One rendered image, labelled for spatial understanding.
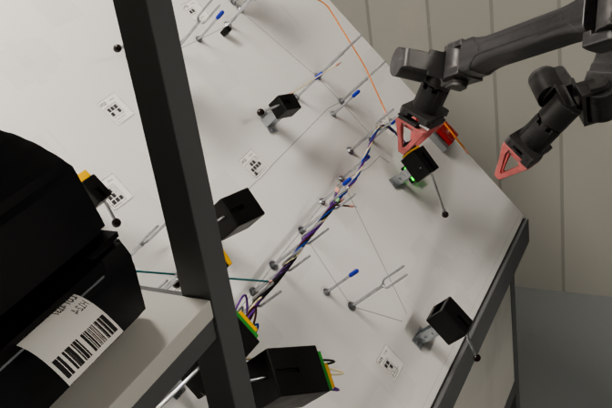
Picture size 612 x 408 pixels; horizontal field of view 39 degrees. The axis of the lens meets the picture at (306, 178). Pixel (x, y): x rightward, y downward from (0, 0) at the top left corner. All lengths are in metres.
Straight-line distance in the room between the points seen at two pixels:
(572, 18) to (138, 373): 0.90
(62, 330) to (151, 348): 0.11
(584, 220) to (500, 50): 1.81
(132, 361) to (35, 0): 0.88
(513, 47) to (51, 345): 1.01
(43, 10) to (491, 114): 1.96
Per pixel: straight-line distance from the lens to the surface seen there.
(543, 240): 3.33
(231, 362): 0.87
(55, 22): 1.52
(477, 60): 1.56
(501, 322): 2.14
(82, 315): 0.71
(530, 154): 1.63
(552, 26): 1.42
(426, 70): 1.65
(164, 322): 0.81
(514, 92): 3.10
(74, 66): 1.47
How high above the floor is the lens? 1.89
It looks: 25 degrees down
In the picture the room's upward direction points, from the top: 9 degrees counter-clockwise
